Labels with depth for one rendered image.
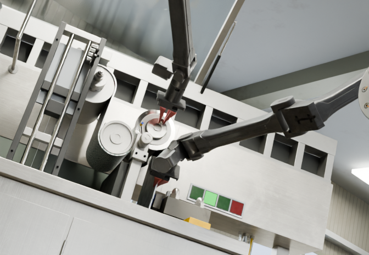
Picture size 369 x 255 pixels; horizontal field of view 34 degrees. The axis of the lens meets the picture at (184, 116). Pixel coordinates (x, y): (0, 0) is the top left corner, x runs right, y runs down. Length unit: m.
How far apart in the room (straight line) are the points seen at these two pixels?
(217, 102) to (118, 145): 0.69
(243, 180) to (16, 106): 0.97
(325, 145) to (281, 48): 2.04
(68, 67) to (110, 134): 0.27
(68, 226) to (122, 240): 0.15
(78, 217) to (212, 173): 0.92
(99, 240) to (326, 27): 3.04
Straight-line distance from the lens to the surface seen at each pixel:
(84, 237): 1.70
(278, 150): 2.75
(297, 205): 2.64
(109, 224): 1.72
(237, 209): 2.50
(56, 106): 1.92
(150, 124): 2.09
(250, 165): 2.58
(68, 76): 2.00
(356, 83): 1.69
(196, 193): 2.45
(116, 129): 2.08
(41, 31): 2.54
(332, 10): 4.25
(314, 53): 4.72
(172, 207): 2.02
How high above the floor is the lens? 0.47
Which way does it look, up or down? 24 degrees up
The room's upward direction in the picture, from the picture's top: 16 degrees clockwise
